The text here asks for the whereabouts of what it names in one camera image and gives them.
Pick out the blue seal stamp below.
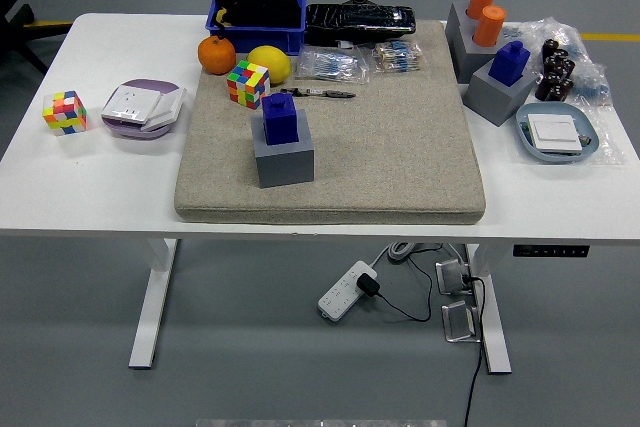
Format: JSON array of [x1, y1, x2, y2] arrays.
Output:
[[261, 92, 300, 146], [488, 40, 530, 87]]

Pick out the grey cube seal holder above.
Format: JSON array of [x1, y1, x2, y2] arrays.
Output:
[[462, 59, 541, 127], [249, 109, 316, 190]]

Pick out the grey double seal holder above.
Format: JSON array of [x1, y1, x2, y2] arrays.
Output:
[[444, 1, 506, 84]]

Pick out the beige fabric mat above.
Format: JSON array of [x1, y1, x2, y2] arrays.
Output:
[[173, 20, 487, 226]]

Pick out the black pen tool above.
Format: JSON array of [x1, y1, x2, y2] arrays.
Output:
[[279, 87, 357, 100]]

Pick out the white power strip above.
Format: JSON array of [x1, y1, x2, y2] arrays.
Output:
[[317, 260, 379, 323]]

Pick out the bag of blue resistors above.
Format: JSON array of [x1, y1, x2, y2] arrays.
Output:
[[294, 44, 371, 84]]

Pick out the colourful puzzle cube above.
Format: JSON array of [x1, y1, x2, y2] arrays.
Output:
[[226, 60, 272, 111], [42, 90, 88, 137]]

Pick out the yellow lemon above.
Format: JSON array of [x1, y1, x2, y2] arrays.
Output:
[[247, 45, 292, 86]]

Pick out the bag of brown resistors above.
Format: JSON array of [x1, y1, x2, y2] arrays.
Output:
[[370, 40, 426, 74]]

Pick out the blue plastic bin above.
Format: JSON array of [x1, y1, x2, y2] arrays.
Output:
[[205, 0, 308, 56]]

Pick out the orange fruit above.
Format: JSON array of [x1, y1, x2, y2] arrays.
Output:
[[197, 35, 237, 76]]

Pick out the black wrapped device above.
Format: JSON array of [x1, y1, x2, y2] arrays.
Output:
[[304, 0, 417, 47]]

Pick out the black cloth pouches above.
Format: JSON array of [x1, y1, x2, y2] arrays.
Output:
[[219, 0, 303, 27]]

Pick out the purple dish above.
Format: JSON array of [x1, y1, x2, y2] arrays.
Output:
[[101, 78, 187, 139]]

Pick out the white table leg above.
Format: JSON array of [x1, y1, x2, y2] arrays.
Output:
[[462, 243, 513, 376], [128, 238, 180, 369]]

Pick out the light blue dish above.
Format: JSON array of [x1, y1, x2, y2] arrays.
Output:
[[515, 101, 600, 164]]

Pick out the black table control panel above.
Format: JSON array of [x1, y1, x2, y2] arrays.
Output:
[[512, 244, 590, 258]]

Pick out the clear bag of blue parts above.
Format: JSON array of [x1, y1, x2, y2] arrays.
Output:
[[503, 16, 612, 108]]

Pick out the clear flat plastic bag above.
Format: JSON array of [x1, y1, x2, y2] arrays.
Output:
[[514, 105, 626, 166]]

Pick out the white coiled cable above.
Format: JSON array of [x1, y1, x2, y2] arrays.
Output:
[[369, 240, 446, 268]]

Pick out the black power adapter with cable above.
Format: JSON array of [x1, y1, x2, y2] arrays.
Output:
[[355, 246, 434, 323]]

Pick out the metal foot bracket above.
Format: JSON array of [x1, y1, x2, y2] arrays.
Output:
[[434, 259, 476, 297], [439, 300, 482, 345]]

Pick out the white switch panel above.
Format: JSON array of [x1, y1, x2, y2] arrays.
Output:
[[527, 114, 584, 152], [141, 87, 187, 132]]

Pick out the white wall socket panel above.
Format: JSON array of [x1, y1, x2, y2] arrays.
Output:
[[101, 85, 164, 124]]

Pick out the black floor cable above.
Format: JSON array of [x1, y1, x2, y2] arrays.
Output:
[[460, 274, 487, 427]]

